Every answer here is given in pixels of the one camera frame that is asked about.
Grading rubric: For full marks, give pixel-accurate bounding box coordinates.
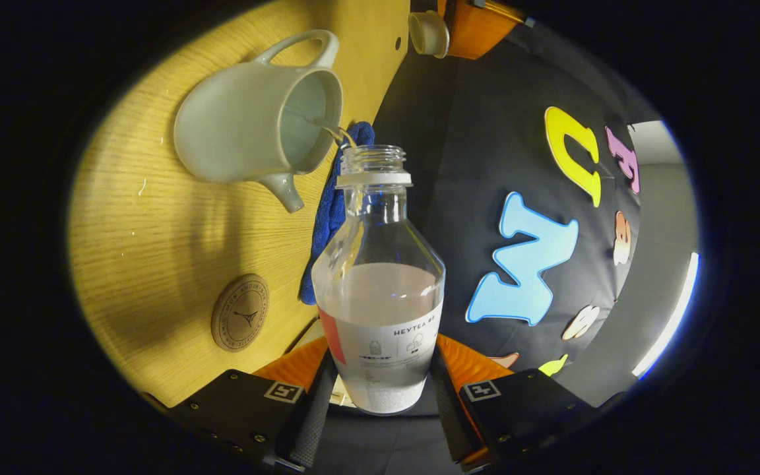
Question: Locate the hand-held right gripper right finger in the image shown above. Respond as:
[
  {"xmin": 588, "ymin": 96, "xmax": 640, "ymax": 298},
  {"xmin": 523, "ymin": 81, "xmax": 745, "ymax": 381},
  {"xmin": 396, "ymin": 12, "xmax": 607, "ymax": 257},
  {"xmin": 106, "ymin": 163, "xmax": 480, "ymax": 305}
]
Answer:
[{"xmin": 428, "ymin": 333, "xmax": 598, "ymax": 472}]

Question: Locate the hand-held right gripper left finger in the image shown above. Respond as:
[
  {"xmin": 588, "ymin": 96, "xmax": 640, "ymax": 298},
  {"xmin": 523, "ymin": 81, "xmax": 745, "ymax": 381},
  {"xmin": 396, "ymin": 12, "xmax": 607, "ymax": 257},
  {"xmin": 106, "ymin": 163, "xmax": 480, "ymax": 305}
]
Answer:
[{"xmin": 168, "ymin": 336, "xmax": 339, "ymax": 472}]

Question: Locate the round wooden coaster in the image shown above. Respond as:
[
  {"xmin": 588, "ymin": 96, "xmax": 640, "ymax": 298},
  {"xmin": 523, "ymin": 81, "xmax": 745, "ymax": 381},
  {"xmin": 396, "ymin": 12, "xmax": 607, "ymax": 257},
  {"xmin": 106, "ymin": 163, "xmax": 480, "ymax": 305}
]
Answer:
[{"xmin": 211, "ymin": 274, "xmax": 270, "ymax": 352}]

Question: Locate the clear plastic water bottle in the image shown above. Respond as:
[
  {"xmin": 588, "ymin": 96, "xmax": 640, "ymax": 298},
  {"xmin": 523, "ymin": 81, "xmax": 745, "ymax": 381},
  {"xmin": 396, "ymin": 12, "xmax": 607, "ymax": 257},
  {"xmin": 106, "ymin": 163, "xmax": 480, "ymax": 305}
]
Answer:
[{"xmin": 311, "ymin": 145, "xmax": 447, "ymax": 416}]

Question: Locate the blue towel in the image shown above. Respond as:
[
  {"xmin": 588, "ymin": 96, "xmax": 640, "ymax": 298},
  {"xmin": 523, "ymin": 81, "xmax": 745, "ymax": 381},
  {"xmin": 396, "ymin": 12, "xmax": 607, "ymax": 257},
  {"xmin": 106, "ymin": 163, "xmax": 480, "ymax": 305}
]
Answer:
[{"xmin": 299, "ymin": 121, "xmax": 375, "ymax": 305}]

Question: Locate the white teacup lid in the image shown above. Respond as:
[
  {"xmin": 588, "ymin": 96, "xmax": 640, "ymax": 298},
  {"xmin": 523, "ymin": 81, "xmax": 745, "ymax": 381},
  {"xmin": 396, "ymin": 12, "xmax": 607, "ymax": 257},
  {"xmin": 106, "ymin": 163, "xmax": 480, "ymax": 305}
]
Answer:
[{"xmin": 408, "ymin": 10, "xmax": 451, "ymax": 59}]

